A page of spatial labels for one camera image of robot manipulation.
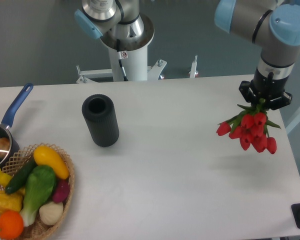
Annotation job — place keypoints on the dark green cucumber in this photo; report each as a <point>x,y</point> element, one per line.
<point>20,177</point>

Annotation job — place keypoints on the black ribbed vase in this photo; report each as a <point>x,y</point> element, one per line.
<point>99,114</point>

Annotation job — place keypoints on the blue handled saucepan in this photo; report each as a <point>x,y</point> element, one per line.
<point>8,119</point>

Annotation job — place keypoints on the white upright post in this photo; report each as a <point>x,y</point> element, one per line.
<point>193,70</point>

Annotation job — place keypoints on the woven wicker basket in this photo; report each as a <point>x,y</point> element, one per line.
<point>38,230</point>

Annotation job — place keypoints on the small yellow pepper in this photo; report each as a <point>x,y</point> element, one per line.
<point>4,178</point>

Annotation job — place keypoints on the orange fruit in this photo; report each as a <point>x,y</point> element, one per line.
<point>11,225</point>

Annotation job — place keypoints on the brown bread roll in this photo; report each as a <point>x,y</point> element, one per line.
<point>4,147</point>

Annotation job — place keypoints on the white garlic bulb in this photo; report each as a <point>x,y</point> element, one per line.
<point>51,212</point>

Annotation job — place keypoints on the red tulip bouquet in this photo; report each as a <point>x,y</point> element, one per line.
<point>250,127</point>

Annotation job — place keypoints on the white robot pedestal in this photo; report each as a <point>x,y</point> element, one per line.
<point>127,46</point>

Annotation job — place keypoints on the purple radish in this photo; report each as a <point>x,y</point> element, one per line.
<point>61,192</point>

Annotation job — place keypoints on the yellow squash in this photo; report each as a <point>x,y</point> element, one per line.
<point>44,155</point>

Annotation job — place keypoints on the green lettuce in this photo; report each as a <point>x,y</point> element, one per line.
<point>38,188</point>

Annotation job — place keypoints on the yellow bell pepper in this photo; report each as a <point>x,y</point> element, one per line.
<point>10,202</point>

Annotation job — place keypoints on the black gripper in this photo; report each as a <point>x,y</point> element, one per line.
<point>266,85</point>

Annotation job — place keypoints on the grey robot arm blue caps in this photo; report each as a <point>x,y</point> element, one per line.
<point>271,24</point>

